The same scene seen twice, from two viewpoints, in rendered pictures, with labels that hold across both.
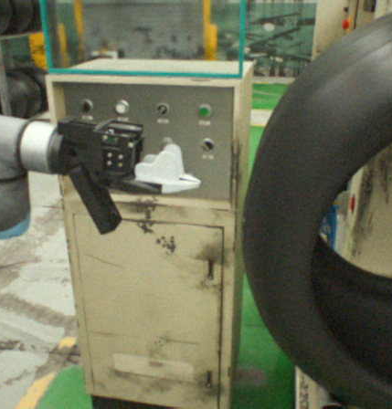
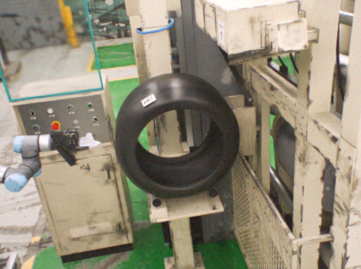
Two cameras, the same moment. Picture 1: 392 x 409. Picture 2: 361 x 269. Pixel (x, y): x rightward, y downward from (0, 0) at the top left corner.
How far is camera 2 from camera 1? 109 cm
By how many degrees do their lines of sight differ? 15
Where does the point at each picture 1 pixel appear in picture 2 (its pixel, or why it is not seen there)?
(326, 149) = (132, 129)
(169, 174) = (90, 142)
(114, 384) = (72, 245)
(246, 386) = (140, 229)
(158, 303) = (87, 197)
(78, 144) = (57, 139)
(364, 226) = (161, 142)
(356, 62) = (134, 106)
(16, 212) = (38, 166)
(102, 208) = (69, 157)
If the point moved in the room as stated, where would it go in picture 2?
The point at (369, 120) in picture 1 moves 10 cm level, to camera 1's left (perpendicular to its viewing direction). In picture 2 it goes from (140, 120) to (116, 126)
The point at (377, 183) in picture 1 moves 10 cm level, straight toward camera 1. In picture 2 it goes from (161, 125) to (159, 134)
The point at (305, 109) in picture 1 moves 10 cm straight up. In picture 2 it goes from (125, 119) to (120, 97)
